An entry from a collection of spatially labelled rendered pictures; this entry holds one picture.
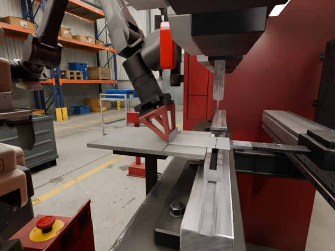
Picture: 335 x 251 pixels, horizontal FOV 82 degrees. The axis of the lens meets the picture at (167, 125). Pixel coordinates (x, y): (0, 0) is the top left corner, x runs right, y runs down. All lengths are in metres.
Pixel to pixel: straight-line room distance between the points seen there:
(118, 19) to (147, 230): 0.46
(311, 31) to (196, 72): 0.64
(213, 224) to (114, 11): 0.49
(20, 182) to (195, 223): 0.77
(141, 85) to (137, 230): 0.29
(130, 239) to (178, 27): 0.33
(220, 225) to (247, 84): 1.10
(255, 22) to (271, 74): 1.12
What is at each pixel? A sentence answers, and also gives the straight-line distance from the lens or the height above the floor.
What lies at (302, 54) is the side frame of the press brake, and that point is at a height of 1.29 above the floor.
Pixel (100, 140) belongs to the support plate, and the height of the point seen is 1.00.
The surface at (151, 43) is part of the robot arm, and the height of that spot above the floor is 1.21.
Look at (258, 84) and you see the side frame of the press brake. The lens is 1.30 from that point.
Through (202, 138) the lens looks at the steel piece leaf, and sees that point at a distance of 0.47.
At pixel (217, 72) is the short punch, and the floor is 1.15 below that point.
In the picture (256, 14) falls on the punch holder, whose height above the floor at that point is 1.19.
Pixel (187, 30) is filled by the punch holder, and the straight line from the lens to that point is 0.21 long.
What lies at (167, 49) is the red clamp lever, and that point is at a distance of 0.29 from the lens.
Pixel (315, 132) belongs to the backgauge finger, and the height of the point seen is 1.03.
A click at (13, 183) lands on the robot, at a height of 0.77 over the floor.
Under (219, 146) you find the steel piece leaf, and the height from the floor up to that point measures 1.00.
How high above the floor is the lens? 1.13
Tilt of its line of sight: 12 degrees down
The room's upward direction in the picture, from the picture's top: straight up
